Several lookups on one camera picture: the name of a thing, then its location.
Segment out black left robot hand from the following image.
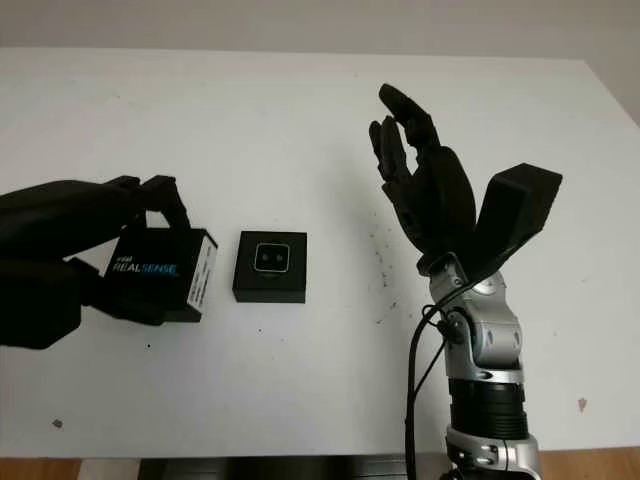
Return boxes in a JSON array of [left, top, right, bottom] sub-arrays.
[[0, 174, 194, 307]]

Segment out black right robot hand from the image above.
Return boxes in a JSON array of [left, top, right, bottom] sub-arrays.
[[368, 83, 479, 269]]

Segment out black RealSense box lid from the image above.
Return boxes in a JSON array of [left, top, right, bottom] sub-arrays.
[[102, 224, 220, 325]]

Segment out small silver depth camera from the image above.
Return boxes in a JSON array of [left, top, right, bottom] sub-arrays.
[[252, 242, 291, 275]]

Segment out dark grey robot torso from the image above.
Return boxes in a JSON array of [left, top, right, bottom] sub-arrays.
[[137, 444, 451, 480]]

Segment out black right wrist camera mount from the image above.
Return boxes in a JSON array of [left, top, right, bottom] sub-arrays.
[[472, 162, 564, 279]]

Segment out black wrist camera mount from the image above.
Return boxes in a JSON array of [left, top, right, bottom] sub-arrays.
[[472, 162, 564, 279], [0, 259, 84, 351]]

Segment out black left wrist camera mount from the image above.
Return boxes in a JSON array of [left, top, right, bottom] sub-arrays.
[[0, 259, 84, 351]]

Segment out black camera box base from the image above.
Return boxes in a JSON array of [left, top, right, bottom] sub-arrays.
[[232, 230, 308, 305]]

